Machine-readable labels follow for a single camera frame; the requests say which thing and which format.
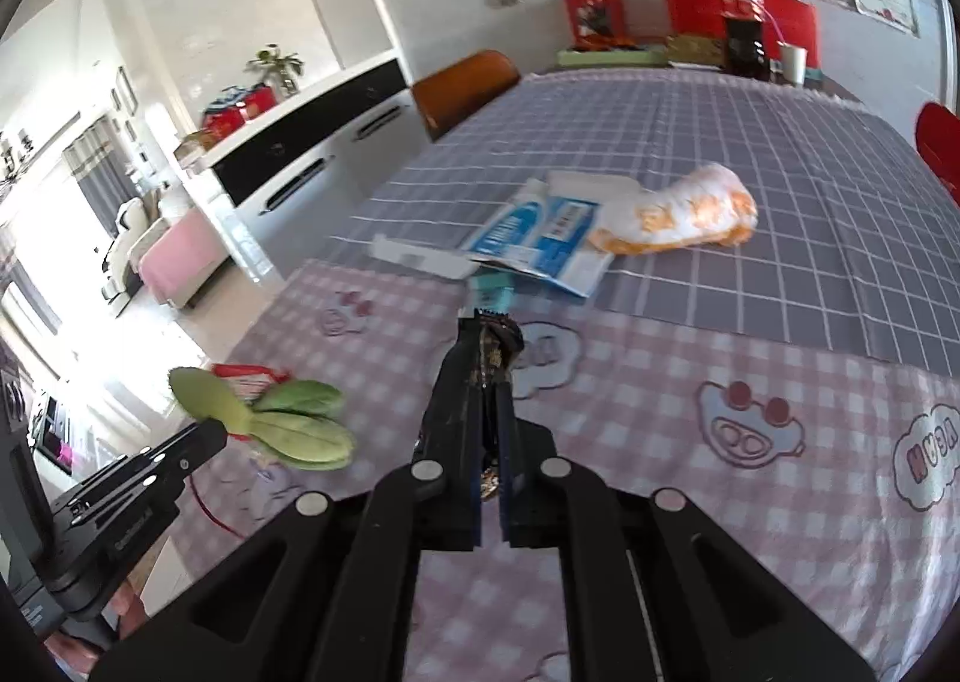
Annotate green leaf trash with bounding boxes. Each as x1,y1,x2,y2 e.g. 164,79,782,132
167,367,355,471

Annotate pink checked tablecloth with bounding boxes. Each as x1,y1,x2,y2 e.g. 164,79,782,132
172,263,958,680

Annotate pink blanket on sofa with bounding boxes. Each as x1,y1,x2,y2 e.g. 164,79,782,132
130,209,229,308

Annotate brown wooden chair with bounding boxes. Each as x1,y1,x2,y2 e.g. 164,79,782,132
412,50,521,141

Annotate red chair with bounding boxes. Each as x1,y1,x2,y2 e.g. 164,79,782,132
914,102,960,205

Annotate grey grid tablecloth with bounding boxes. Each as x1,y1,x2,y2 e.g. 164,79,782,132
320,70,958,377

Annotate cola bottle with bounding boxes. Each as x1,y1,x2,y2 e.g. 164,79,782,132
721,0,770,81

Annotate dark snack wrapper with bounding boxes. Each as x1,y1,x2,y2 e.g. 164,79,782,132
470,308,524,501

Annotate beige sofa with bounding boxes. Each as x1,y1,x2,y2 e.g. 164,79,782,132
101,185,229,310

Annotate white paper cup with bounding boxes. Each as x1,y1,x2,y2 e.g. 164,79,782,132
779,42,807,86

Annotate orange white plastic bag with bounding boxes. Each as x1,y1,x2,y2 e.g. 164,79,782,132
587,164,758,256

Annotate red photo frame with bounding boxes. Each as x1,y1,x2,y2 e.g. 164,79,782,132
565,0,628,50

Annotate red snack package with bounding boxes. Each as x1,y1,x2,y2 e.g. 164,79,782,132
212,363,291,402

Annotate potted green plant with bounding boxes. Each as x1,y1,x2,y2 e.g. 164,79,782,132
245,44,304,97

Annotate blue white paper box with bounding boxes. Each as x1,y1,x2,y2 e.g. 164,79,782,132
368,172,644,299

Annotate white massage chair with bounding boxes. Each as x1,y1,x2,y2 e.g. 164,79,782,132
99,198,149,302

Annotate white sideboard cabinet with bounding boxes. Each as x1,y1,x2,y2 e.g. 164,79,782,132
181,52,430,281

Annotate red gift boxes on cabinet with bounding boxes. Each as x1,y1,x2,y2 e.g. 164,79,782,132
202,81,278,143

